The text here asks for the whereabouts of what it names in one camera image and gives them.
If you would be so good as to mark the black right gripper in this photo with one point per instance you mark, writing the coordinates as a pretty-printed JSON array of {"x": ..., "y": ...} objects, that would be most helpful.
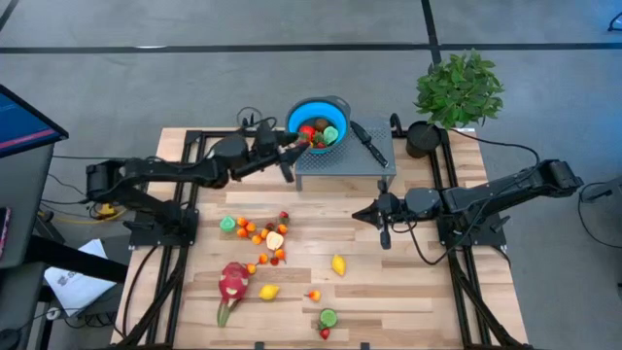
[{"x": 384, "y": 214}]

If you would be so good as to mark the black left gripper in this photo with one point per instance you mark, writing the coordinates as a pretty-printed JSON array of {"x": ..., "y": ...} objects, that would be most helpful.
[{"x": 272, "y": 158}]

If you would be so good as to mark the blue collapsible colander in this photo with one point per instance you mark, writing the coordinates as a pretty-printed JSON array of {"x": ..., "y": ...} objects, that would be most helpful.
[{"x": 311, "y": 109}]

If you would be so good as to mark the black kitchen knife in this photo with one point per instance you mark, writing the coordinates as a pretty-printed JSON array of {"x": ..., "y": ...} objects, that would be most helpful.
[{"x": 359, "y": 132}]

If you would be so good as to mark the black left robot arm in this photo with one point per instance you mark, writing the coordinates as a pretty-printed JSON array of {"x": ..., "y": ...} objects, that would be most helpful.
[{"x": 165, "y": 170}]

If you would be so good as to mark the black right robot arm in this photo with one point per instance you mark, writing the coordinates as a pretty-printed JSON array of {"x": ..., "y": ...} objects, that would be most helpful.
[{"x": 495, "y": 194}]

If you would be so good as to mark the pink dragon fruit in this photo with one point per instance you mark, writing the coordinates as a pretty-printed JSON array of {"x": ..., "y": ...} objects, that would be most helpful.
[{"x": 233, "y": 284}]

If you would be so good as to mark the grey perforated metal shelf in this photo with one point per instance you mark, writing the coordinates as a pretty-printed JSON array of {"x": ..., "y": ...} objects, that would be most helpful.
[{"x": 340, "y": 165}]

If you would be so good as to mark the yellow lemon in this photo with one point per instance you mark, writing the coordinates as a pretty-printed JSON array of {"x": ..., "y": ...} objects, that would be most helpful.
[
  {"x": 268, "y": 291},
  {"x": 338, "y": 265}
]

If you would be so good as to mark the small orange pear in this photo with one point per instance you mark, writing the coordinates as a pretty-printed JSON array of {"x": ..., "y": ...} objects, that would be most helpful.
[
  {"x": 280, "y": 254},
  {"x": 314, "y": 295}
]

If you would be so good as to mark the green avocado half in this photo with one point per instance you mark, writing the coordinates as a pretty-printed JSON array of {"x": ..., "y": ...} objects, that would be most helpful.
[{"x": 227, "y": 224}]

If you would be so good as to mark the small red strawberry toy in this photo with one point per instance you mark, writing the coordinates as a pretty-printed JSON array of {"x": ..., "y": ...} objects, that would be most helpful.
[{"x": 274, "y": 261}]

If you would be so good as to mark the green plant in black pot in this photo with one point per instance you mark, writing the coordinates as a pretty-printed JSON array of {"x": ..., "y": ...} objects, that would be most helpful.
[{"x": 457, "y": 90}]

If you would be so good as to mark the grey equipment base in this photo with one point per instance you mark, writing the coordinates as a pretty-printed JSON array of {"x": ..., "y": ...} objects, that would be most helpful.
[{"x": 605, "y": 188}]

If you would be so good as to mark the white paper sheet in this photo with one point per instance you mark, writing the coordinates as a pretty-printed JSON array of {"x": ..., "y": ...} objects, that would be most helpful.
[{"x": 73, "y": 287}]

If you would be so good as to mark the monitor with blue screen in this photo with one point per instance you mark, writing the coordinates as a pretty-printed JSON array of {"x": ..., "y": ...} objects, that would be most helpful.
[{"x": 24, "y": 124}]

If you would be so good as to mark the grey desk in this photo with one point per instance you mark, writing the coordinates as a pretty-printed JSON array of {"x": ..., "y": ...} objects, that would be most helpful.
[{"x": 26, "y": 204}]

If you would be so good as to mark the white power adapter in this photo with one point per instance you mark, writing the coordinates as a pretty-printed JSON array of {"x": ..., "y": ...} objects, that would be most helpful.
[{"x": 52, "y": 313}]

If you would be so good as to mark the smartphone with pink edge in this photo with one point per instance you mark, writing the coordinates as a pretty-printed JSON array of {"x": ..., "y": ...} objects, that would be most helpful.
[{"x": 4, "y": 233}]

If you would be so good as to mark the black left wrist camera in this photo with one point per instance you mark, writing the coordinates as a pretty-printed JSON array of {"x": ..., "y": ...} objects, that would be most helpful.
[{"x": 266, "y": 133}]

